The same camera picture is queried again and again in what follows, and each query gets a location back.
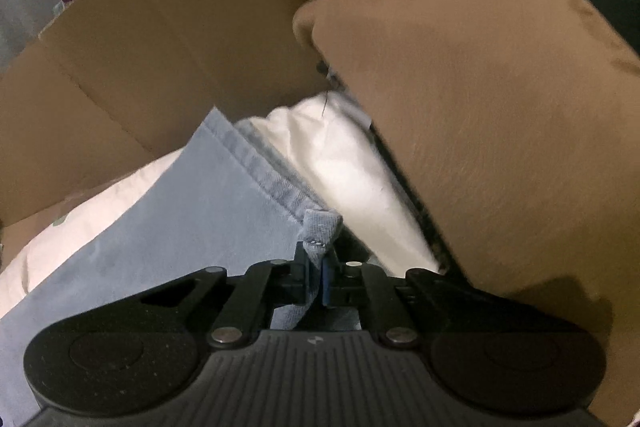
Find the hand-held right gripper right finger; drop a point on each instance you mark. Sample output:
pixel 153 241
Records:
pixel 327 282

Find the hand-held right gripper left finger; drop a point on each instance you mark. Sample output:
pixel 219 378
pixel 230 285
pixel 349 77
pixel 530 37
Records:
pixel 300 279

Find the blue denim pants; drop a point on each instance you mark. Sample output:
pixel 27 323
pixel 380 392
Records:
pixel 200 217

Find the white bear printed bed sheet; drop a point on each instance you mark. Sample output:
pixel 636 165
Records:
pixel 340 167

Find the brown garment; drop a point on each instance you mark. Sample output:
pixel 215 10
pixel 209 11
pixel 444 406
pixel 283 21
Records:
pixel 475 107

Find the brown cardboard box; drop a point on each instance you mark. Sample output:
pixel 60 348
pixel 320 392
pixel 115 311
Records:
pixel 150 57

